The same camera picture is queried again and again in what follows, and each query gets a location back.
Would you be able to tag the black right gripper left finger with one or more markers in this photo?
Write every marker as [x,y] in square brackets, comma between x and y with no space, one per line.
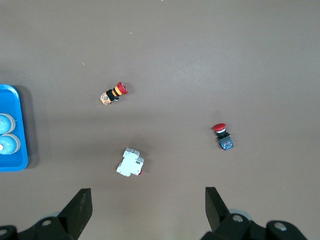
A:
[72,217]

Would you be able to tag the blue plastic tray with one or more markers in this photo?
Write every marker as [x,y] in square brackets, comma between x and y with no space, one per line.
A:
[21,155]

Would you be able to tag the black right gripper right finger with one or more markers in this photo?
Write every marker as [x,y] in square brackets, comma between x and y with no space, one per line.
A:
[217,215]

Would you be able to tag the white circuit breaker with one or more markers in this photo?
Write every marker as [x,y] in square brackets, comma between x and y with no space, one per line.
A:
[130,162]

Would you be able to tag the red mushroom button blue base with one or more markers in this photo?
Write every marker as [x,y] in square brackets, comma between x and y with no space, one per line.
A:
[219,127]

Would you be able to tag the red emergency stop yellow collar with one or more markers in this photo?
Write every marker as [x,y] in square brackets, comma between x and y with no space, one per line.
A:
[117,90]

